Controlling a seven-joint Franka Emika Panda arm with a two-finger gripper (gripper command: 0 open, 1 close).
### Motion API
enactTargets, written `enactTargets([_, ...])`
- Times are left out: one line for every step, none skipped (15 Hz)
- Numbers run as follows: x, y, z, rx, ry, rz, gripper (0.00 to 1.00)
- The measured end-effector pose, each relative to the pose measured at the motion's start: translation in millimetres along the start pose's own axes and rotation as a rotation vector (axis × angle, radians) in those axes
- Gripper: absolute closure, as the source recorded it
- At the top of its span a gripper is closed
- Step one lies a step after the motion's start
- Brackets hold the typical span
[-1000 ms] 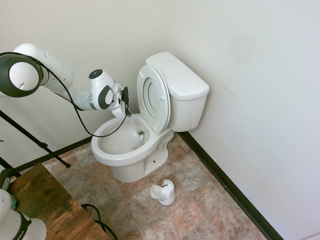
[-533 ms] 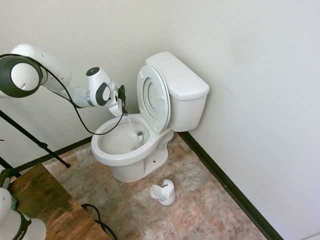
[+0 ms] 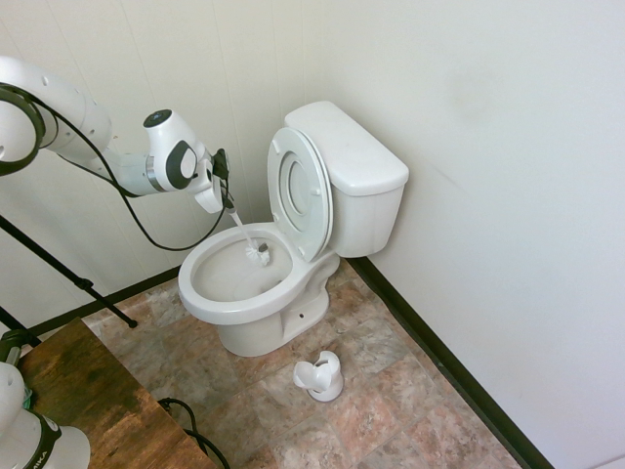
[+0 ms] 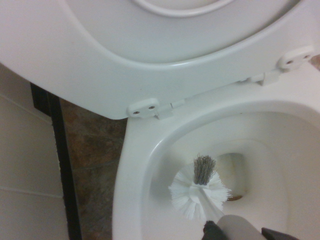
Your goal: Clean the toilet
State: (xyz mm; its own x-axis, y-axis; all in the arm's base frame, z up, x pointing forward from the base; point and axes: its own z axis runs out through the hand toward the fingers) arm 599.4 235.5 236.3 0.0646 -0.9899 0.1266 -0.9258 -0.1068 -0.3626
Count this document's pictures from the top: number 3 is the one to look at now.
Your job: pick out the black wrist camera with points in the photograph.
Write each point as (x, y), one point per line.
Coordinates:
(220, 163)

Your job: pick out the white toilet tank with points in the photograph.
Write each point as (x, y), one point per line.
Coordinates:
(361, 195)

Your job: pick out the black baseboard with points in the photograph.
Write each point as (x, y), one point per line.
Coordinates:
(439, 352)
(137, 289)

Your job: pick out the white toilet seat and lid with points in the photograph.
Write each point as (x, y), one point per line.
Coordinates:
(298, 195)

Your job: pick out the dark wooden table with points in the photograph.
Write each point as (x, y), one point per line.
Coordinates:
(97, 391)

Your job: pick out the black tripod stand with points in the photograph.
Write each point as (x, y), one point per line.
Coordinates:
(58, 266)

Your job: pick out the white toilet bowl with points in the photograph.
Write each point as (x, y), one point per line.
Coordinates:
(254, 312)

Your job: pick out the white toilet brush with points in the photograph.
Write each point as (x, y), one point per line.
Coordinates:
(256, 251)

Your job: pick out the white toilet brush holder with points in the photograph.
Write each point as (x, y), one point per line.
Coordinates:
(317, 376)

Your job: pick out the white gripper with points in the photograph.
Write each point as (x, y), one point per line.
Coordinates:
(210, 193)

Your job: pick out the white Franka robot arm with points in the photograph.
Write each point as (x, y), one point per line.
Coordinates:
(78, 132)

